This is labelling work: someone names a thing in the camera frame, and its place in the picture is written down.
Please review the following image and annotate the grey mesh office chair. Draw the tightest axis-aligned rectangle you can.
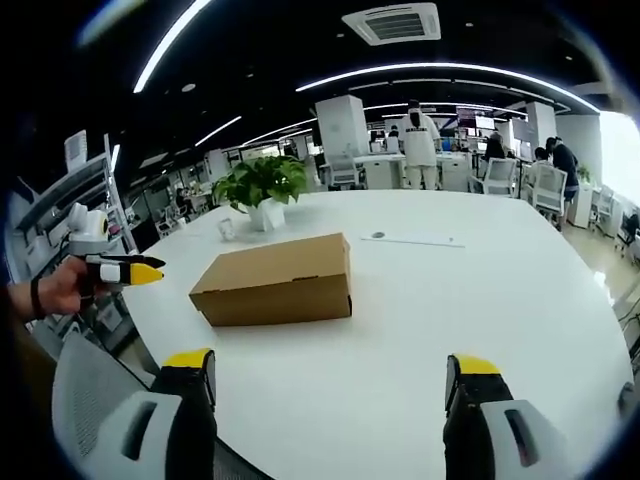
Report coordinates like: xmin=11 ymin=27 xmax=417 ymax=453
xmin=51 ymin=331 xmax=156 ymax=474

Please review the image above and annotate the white square pillar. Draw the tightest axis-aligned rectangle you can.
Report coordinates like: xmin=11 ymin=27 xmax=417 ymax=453
xmin=525 ymin=101 xmax=559 ymax=162
xmin=314 ymin=94 xmax=369 ymax=166

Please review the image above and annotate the white office chair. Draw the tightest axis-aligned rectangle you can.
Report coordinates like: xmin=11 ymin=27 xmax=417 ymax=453
xmin=468 ymin=156 xmax=519 ymax=198
xmin=323 ymin=153 xmax=365 ymax=191
xmin=522 ymin=162 xmax=569 ymax=226

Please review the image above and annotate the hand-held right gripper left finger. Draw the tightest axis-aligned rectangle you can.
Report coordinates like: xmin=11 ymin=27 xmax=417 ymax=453
xmin=110 ymin=348 xmax=219 ymax=480

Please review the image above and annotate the ceiling air conditioner vent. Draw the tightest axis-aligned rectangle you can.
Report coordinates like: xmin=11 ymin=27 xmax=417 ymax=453
xmin=341 ymin=2 xmax=442 ymax=47

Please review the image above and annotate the green potted plant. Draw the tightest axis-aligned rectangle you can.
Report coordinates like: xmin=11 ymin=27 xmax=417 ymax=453
xmin=211 ymin=154 xmax=310 ymax=215

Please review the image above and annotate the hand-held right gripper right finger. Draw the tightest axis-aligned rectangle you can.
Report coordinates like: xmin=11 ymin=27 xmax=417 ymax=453
xmin=442 ymin=353 xmax=557 ymax=480

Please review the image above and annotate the white plant pot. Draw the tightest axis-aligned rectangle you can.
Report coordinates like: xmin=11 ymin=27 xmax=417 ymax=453
xmin=246 ymin=197 xmax=287 ymax=232

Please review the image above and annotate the wall display screen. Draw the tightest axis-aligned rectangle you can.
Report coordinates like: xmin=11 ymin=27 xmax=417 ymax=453
xmin=455 ymin=106 xmax=496 ymax=132

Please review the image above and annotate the brown cardboard shoe box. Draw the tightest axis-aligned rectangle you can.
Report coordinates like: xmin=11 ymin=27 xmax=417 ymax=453
xmin=188 ymin=231 xmax=353 ymax=328

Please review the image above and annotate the curved ceiling light strip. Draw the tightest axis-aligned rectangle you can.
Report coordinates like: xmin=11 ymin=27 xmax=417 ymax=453
xmin=132 ymin=0 xmax=213 ymax=95
xmin=294 ymin=61 xmax=601 ymax=114

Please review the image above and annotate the person's left hand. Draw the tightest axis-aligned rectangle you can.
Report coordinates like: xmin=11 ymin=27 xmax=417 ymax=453
xmin=34 ymin=254 xmax=104 ymax=317

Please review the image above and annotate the white paper sheet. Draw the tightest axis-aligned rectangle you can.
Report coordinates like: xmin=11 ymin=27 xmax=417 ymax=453
xmin=360 ymin=229 xmax=467 ymax=249

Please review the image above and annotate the white metal shelf rack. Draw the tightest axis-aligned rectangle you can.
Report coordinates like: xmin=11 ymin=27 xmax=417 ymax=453
xmin=9 ymin=129 xmax=139 ymax=311

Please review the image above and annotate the black wristband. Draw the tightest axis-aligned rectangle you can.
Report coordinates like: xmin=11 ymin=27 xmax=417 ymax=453
xmin=29 ymin=277 xmax=47 ymax=320

